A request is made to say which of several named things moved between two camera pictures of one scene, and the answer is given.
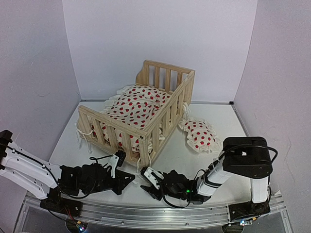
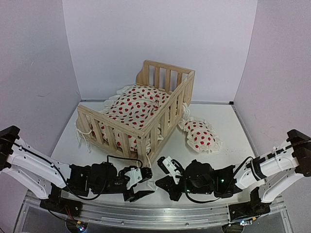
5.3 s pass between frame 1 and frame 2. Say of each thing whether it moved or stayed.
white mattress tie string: moved
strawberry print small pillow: stayed
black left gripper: moved
